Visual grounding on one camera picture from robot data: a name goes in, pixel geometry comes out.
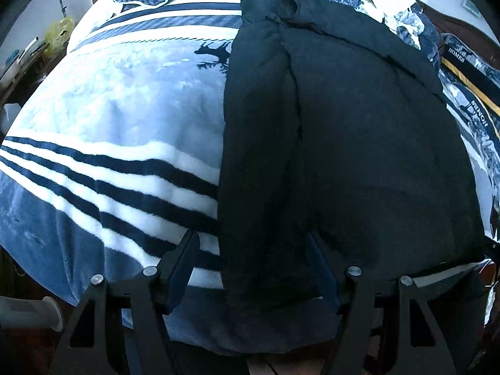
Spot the navy pillow with yellow stripe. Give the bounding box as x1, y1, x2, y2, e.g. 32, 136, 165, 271
439, 33, 500, 116

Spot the blue white striped blanket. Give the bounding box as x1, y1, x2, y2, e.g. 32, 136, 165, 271
0, 0, 500, 356

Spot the dark wooden headboard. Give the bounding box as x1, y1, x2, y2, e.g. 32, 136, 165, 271
424, 2, 475, 42

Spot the cluttered wooden side table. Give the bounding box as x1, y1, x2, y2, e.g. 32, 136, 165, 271
0, 37, 51, 110

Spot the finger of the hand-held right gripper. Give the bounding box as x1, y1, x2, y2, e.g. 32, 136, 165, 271
483, 238, 500, 264

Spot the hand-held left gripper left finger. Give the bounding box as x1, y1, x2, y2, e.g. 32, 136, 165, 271
51, 230, 201, 375

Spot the grey cylindrical handle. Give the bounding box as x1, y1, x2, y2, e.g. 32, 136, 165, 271
0, 295, 64, 333

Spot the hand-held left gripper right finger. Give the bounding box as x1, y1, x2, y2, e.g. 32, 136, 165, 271
307, 232, 458, 375

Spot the yellow plastic bag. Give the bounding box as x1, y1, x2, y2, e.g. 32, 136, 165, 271
45, 16, 76, 53

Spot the black puffer jacket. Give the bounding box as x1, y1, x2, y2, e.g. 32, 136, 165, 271
217, 0, 489, 315

